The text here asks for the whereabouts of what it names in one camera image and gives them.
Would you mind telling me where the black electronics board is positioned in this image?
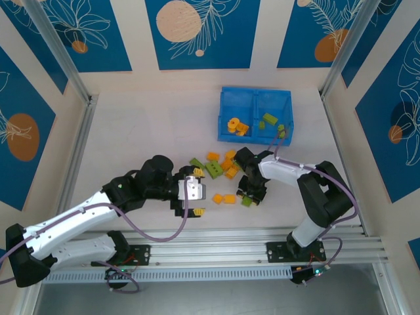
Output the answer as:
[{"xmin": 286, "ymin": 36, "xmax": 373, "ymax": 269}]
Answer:
[
  {"xmin": 290, "ymin": 265, "xmax": 331, "ymax": 287},
  {"xmin": 104, "ymin": 267, "xmax": 132, "ymax": 282}
]

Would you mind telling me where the blue leaf print poster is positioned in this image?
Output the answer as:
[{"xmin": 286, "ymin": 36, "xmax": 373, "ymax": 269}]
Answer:
[
  {"xmin": 355, "ymin": 19, "xmax": 420, "ymax": 203},
  {"xmin": 0, "ymin": 45, "xmax": 57, "ymax": 213},
  {"xmin": 145, "ymin": 0, "xmax": 262, "ymax": 71},
  {"xmin": 341, "ymin": 0, "xmax": 404, "ymax": 89},
  {"xmin": 0, "ymin": 0, "xmax": 69, "ymax": 96},
  {"xmin": 276, "ymin": 0, "xmax": 364, "ymax": 70},
  {"xmin": 32, "ymin": 0, "xmax": 133, "ymax": 74}
]

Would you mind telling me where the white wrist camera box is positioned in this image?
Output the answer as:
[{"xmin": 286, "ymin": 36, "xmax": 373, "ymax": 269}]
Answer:
[{"xmin": 178, "ymin": 176, "xmax": 208, "ymax": 201}]

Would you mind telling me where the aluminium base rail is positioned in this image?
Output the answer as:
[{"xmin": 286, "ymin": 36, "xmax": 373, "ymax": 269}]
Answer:
[{"xmin": 75, "ymin": 229, "xmax": 390, "ymax": 268}]

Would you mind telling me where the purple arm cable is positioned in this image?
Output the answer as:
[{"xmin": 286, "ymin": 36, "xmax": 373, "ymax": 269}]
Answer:
[
  {"xmin": 0, "ymin": 178, "xmax": 193, "ymax": 286},
  {"xmin": 267, "ymin": 128, "xmax": 359, "ymax": 230}
]

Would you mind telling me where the grey slotted cable duct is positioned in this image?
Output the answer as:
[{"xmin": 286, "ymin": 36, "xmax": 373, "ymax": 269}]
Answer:
[{"xmin": 42, "ymin": 264, "xmax": 293, "ymax": 284}]

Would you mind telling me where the aluminium side rail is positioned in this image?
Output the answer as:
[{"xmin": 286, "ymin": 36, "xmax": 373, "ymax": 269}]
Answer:
[
  {"xmin": 320, "ymin": 93, "xmax": 368, "ymax": 237},
  {"xmin": 57, "ymin": 94, "xmax": 99, "ymax": 227}
]

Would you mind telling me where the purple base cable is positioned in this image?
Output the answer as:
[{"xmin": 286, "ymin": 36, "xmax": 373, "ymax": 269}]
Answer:
[
  {"xmin": 96, "ymin": 261, "xmax": 141, "ymax": 293},
  {"xmin": 323, "ymin": 236, "xmax": 345, "ymax": 270}
]

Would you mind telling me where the aluminium frame post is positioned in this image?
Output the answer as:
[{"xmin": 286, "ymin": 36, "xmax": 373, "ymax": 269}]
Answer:
[
  {"xmin": 320, "ymin": 0, "xmax": 375, "ymax": 98},
  {"xmin": 24, "ymin": 0, "xmax": 91, "ymax": 102}
]

